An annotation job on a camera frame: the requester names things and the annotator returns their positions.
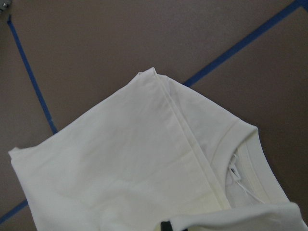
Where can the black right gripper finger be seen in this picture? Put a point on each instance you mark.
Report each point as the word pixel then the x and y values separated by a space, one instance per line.
pixel 166 226

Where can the cream long sleeve shirt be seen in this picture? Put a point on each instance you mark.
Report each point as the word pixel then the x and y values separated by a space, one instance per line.
pixel 154 151

